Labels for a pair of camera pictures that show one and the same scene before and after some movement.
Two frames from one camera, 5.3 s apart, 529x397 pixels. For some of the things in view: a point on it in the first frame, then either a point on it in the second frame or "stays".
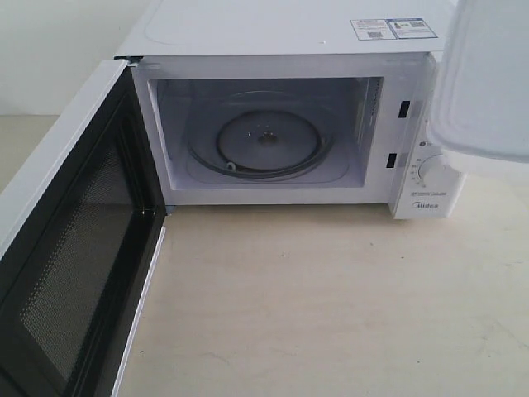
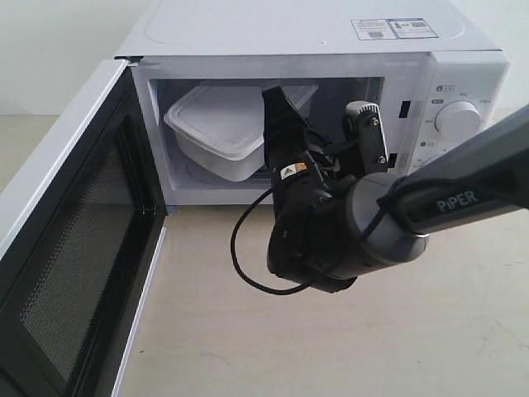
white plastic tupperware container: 481,115 → 219,130
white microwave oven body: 295,102 stays
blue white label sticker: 392,28 stays
